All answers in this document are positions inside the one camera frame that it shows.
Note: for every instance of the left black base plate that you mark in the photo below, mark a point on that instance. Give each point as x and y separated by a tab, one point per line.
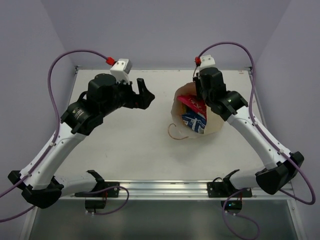
107	189

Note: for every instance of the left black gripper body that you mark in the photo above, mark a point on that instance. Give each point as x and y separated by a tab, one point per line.
135	97

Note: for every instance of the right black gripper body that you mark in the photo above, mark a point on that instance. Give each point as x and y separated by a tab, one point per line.
201	93

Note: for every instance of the blue white snack bag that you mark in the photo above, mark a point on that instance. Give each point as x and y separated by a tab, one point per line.
194	121

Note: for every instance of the large red snack bag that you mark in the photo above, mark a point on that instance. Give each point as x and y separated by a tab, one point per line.
192	103

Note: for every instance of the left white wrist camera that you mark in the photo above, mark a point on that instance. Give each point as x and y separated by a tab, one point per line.
120	69

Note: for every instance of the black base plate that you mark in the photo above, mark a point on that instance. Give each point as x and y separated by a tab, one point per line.
217	188
107	189

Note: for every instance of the aluminium mounting rail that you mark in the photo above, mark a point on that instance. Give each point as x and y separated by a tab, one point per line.
186	190

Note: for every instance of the brown paper bag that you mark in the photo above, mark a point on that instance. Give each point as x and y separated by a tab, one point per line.
177	130

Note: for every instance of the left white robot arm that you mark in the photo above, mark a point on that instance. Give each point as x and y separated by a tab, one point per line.
39	183

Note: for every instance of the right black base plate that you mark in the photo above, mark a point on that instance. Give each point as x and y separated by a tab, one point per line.
217	188

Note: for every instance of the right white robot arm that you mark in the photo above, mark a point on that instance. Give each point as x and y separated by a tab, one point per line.
234	110

